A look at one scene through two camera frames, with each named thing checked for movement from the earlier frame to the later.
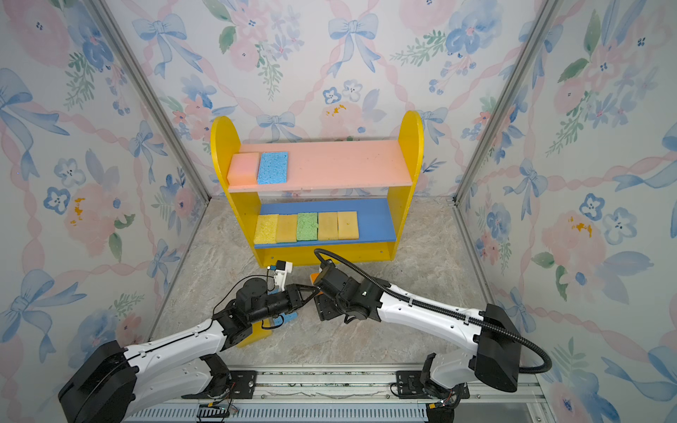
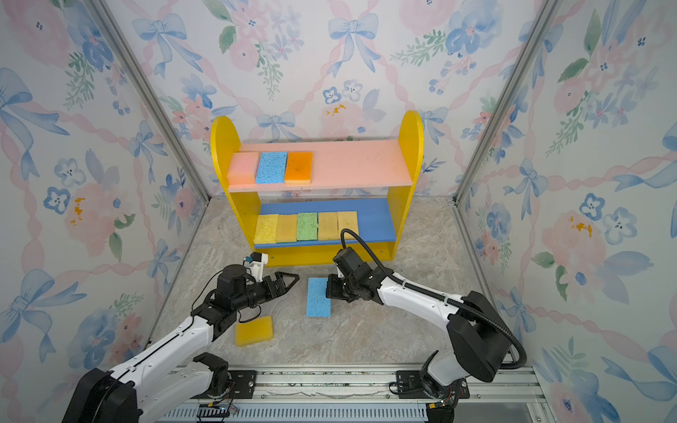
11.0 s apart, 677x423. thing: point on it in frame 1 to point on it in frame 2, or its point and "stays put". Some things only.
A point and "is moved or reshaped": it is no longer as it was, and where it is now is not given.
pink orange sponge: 243,169 stays put
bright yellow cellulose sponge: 265,232 stays put
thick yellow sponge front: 258,333 stays put
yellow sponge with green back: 286,228 stays put
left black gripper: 293,296 to 279,285
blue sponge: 272,168 stays put
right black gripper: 323,307 to 331,289
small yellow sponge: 347,223 stays put
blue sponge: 286,318 is moved or reshaped
